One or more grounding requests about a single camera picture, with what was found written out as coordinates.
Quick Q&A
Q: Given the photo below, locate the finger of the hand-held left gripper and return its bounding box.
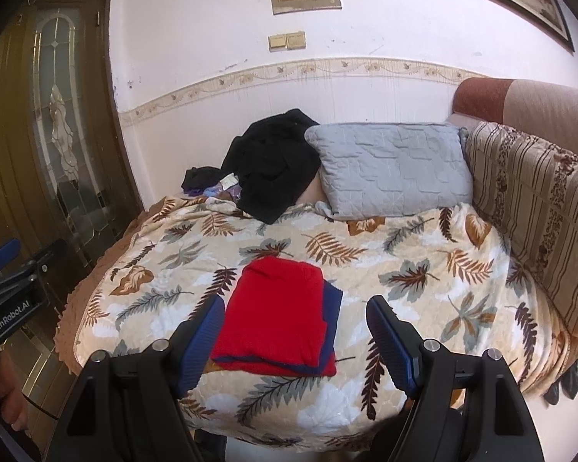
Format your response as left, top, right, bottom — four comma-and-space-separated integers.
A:
22, 238, 71, 284
0, 238, 21, 276

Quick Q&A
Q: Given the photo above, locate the black garment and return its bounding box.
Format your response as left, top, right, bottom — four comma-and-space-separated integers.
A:
220, 109, 321, 225

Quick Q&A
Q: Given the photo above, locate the leaf print blanket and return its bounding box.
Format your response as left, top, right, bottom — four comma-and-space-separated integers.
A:
58, 195, 578, 454

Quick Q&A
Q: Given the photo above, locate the brown and beige sofa backrest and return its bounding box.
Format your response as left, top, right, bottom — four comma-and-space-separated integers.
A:
450, 77, 578, 164

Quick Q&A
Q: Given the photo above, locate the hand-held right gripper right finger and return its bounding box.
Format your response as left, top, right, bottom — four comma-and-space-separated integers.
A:
365, 295, 545, 462

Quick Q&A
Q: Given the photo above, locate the purple cloth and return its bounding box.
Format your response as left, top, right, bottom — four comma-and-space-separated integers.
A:
188, 184, 242, 201

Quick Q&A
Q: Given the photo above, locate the grey quilted pillow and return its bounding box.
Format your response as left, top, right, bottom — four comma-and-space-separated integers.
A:
304, 123, 474, 217

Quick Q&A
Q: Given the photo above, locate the wooden door with glass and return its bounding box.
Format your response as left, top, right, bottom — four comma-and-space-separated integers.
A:
0, 0, 143, 357

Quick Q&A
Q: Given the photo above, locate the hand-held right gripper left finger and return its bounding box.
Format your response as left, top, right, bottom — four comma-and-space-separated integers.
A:
48, 293, 227, 462

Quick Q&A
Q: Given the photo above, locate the small black cloth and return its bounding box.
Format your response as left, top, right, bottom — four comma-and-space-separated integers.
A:
182, 166, 222, 192

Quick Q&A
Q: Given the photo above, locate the person's left hand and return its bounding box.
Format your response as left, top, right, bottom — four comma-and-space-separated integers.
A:
0, 353, 32, 439

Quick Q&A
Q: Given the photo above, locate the striped floral sofa cushion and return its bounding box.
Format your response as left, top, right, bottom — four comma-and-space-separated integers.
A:
464, 122, 578, 338

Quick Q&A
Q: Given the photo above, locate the red and blue shirt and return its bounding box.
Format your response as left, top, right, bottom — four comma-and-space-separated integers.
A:
210, 257, 344, 378

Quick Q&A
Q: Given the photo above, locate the black cable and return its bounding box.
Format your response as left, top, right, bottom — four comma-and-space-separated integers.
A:
22, 391, 61, 422

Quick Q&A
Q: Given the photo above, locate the beige pillow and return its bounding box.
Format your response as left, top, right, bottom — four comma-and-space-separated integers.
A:
296, 173, 326, 206

